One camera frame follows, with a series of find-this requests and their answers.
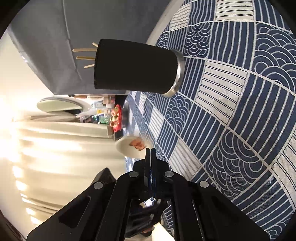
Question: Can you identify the black utensil holder cup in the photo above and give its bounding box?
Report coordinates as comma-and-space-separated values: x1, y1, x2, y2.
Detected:
94, 39, 185, 97

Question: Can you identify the round wall mirror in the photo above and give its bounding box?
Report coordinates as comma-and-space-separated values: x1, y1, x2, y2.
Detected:
37, 96, 91, 115

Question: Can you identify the blue patterned tablecloth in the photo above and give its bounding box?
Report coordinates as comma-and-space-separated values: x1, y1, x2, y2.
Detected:
123, 0, 295, 240

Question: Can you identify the person right hand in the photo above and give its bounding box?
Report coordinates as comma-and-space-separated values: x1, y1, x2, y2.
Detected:
140, 226, 154, 237

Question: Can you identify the red fruit bowl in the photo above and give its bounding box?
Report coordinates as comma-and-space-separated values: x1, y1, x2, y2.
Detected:
109, 104, 123, 133

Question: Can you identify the white spoon with food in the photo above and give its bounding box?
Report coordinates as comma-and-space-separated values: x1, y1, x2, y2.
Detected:
115, 136, 152, 160

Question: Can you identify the grey backdrop cloth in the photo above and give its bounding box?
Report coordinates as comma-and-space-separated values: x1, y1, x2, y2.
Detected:
8, 1, 169, 95

